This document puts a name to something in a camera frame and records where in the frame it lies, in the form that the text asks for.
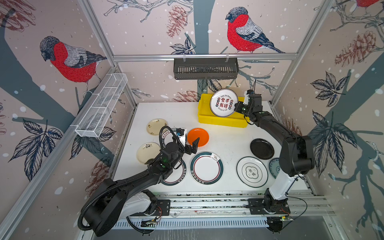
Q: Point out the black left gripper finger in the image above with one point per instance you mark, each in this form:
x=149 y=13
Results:
x=188 y=149
x=196 y=143

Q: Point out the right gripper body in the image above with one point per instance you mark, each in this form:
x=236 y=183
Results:
x=250 y=110

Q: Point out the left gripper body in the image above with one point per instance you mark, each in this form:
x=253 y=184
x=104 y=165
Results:
x=180 y=152

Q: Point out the white plate red characters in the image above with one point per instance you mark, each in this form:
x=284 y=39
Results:
x=222 y=103

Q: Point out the teal patterned plate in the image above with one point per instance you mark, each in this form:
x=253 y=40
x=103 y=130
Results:
x=274 y=167

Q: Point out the white plate black flower outline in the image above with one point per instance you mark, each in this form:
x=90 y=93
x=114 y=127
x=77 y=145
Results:
x=252 y=172

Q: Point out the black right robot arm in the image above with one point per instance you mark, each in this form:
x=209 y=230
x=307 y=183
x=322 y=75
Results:
x=297 y=152

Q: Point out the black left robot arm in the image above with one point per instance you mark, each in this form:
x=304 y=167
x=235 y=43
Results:
x=102 y=211

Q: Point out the yellow plastic bin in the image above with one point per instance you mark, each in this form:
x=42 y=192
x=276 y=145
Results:
x=206 y=116

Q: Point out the orange plate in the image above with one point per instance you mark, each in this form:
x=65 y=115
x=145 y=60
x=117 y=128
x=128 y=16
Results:
x=196 y=133

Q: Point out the teal rim Hao Shi plate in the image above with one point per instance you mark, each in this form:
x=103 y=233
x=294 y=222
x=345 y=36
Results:
x=167 y=137

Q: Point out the cream plate with characters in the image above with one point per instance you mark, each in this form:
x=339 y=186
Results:
x=155 y=125

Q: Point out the black hanging basket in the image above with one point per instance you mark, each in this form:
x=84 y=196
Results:
x=206 y=69

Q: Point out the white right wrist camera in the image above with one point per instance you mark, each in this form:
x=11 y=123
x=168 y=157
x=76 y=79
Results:
x=246 y=96

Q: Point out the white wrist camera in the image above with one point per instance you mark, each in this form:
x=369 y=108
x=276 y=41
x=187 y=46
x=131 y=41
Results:
x=181 y=133
x=246 y=96

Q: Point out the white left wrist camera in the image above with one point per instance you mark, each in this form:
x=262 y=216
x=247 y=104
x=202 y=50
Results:
x=181 y=133

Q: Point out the white wire mesh basket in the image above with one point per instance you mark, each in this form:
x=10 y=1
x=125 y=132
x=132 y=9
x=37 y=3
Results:
x=98 y=114

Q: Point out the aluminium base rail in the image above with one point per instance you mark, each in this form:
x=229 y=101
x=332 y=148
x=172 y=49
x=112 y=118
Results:
x=236 y=205

